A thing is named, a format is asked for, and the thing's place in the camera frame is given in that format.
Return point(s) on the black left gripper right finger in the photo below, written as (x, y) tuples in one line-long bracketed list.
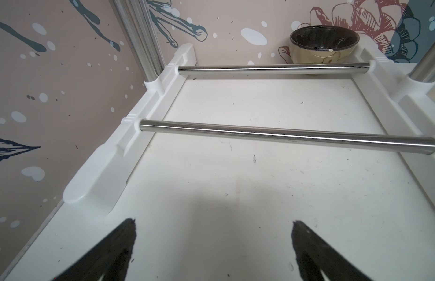
[(316, 259)]

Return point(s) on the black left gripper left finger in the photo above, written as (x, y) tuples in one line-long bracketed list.
[(108, 260)]

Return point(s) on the white metal clothes rack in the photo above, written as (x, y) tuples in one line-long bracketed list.
[(397, 94)]

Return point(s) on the beige dark ceramic bowl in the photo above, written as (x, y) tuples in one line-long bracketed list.
[(322, 44)]

